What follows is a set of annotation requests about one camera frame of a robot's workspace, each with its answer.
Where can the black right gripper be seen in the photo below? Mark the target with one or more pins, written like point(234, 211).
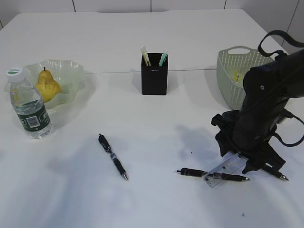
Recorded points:
point(254, 147)

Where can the transparent plastic ruler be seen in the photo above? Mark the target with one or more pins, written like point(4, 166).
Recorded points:
point(232, 165)

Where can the black pen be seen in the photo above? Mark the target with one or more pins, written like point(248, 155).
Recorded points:
point(108, 149)
point(278, 174)
point(215, 175)

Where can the yellow white waste paper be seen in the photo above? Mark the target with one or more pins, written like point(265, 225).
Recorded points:
point(237, 77)

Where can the mint green pen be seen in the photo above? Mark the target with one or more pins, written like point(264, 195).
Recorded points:
point(163, 57)

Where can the yellow pen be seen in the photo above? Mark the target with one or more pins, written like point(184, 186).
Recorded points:
point(145, 56)

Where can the yellow pear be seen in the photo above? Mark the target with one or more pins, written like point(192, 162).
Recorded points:
point(47, 86)

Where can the clear water bottle green label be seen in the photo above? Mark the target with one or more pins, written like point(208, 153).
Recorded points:
point(28, 104)

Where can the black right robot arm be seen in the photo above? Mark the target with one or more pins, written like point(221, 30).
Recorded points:
point(248, 130)

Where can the green woven plastic basket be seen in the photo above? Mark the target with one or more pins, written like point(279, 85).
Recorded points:
point(241, 59)

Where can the black square pen holder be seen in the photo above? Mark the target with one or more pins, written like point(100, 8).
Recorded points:
point(154, 77)

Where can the green wavy glass plate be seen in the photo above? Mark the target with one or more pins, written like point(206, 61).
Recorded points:
point(66, 72)

